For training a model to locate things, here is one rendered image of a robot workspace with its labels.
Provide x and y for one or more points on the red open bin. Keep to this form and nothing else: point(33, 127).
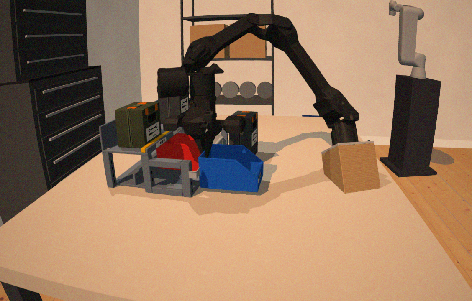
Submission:
point(180, 146)

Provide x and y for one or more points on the blue bin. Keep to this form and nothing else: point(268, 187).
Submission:
point(230, 167)

